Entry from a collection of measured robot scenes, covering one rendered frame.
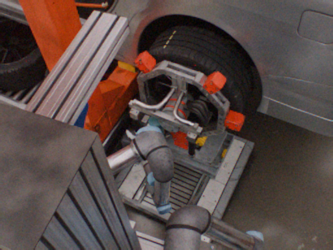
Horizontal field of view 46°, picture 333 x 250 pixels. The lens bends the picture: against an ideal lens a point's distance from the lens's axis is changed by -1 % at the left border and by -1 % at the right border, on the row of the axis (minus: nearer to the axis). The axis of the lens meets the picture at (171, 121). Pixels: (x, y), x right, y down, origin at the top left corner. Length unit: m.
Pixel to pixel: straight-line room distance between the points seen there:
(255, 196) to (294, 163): 0.41
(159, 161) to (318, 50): 0.87
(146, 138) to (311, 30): 0.86
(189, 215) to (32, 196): 0.66
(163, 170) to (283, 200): 1.40
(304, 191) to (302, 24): 1.50
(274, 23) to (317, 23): 0.19
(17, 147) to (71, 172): 0.12
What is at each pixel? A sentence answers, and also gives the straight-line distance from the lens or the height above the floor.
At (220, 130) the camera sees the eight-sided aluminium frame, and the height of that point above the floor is 0.77.
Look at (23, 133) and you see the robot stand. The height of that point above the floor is 2.03.
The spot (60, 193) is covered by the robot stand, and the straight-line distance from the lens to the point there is 0.72.
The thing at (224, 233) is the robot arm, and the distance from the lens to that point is 1.43.
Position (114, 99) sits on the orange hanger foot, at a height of 0.69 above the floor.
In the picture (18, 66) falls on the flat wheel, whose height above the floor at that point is 0.50.
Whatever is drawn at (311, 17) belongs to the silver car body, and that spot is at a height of 1.51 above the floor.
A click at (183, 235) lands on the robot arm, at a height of 1.46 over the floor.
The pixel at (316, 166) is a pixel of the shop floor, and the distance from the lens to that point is 3.14.
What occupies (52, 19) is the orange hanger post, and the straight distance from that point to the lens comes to 1.75.
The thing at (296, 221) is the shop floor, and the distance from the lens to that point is 2.92.
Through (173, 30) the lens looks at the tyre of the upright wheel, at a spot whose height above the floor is 1.13.
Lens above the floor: 2.66
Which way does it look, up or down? 56 degrees down
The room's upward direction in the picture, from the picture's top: 4 degrees counter-clockwise
